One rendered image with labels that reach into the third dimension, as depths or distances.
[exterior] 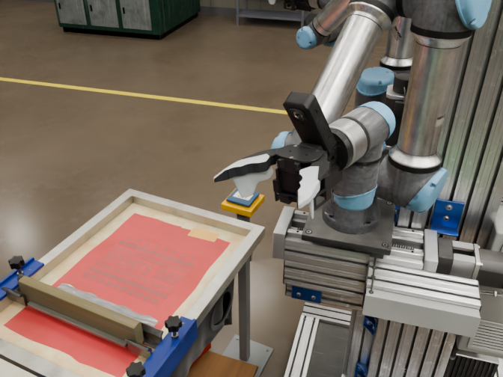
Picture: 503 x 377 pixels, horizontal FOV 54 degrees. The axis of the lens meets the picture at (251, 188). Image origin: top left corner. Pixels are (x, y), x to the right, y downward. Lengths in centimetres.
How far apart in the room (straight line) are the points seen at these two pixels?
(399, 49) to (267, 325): 161
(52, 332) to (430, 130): 112
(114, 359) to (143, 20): 649
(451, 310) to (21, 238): 290
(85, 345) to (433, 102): 107
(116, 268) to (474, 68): 119
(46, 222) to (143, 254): 204
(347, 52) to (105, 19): 698
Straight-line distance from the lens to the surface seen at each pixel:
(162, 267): 164
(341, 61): 100
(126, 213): 191
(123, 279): 162
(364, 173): 88
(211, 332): 177
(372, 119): 85
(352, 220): 126
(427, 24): 102
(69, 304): 145
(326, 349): 238
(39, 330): 155
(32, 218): 377
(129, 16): 765
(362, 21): 103
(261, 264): 307
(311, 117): 70
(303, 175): 67
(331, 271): 138
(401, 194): 116
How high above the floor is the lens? 203
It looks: 33 degrees down
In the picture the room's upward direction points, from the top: straight up
